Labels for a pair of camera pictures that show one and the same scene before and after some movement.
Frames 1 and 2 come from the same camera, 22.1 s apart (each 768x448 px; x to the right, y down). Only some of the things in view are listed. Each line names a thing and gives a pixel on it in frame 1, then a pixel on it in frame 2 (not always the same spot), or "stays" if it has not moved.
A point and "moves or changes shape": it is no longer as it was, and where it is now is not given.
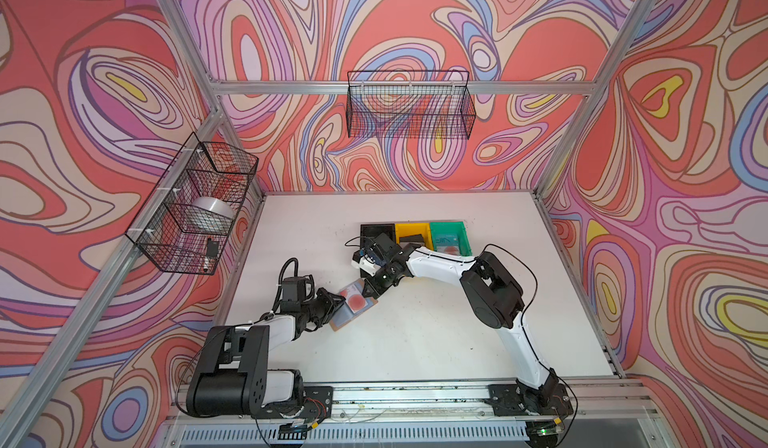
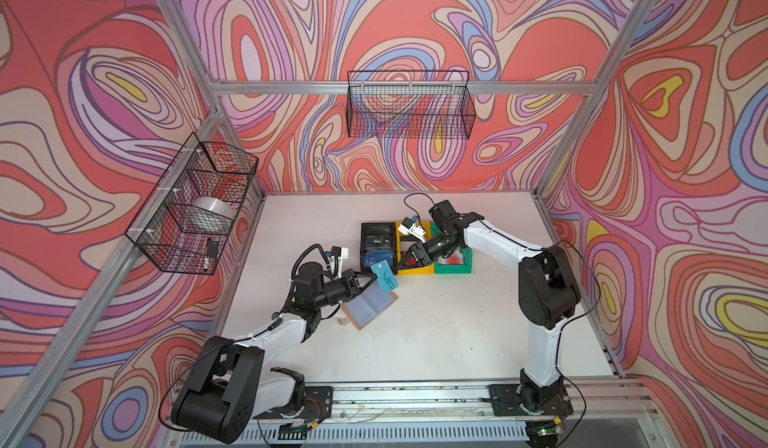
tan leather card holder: (354, 304) moves or changes shape
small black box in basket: (212, 249) stays
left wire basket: (185, 222) stays
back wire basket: (413, 104) stays
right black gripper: (372, 293) -> (420, 254)
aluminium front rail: (618, 412) stays
